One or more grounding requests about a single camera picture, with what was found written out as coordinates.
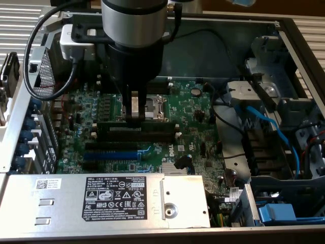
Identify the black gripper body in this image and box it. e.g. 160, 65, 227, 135
106, 42, 165, 93

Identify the green RAM stick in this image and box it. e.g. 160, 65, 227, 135
97, 120, 176, 132

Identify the black RAM slot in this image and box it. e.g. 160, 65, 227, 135
90, 130, 181, 143
148, 82, 175, 95
91, 123, 180, 134
148, 76, 173, 88

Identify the metal CPU socket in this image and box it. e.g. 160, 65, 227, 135
116, 94, 170, 123

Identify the long black expansion slot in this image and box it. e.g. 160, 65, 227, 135
85, 141, 138, 151

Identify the green Dell motherboard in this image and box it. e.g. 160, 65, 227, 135
52, 80, 244, 227

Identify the blue expansion slot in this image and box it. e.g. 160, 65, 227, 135
83, 151, 142, 161

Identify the silver chipset heatsink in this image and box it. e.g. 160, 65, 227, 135
161, 162, 196, 176

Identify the black motherboard power connector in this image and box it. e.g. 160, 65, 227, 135
174, 155, 192, 170

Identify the short black expansion slot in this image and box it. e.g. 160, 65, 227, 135
82, 161, 100, 171

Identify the open grey PC case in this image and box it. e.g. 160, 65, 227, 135
0, 6, 325, 244

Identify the black power supply label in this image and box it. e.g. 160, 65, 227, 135
81, 176, 148, 221

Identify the blue card retention clip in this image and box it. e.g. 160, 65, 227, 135
15, 142, 30, 156
29, 98, 43, 112
19, 131, 34, 143
11, 155, 26, 168
23, 118, 38, 132

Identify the white QR code sticker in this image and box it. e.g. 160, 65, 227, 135
35, 178, 62, 190

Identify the black part on rack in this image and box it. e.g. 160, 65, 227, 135
0, 52, 21, 99

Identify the silver power supply unit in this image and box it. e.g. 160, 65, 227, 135
0, 174, 211, 229

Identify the grey metal disk bay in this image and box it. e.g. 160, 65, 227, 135
225, 35, 325, 178

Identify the blue plastic latch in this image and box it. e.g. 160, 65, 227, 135
257, 203, 325, 227

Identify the black camera cable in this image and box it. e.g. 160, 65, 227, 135
22, 0, 88, 101

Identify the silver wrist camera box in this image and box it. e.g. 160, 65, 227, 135
59, 22, 112, 62

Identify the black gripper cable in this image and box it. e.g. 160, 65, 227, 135
162, 2, 183, 44

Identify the thin red wire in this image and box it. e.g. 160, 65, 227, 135
42, 85, 77, 120

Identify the black wire with plug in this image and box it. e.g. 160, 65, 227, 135
175, 27, 244, 74

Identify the black flat disk wire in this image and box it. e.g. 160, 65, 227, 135
237, 65, 277, 109

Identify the blue SATA wire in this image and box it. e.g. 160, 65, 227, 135
235, 103, 302, 175

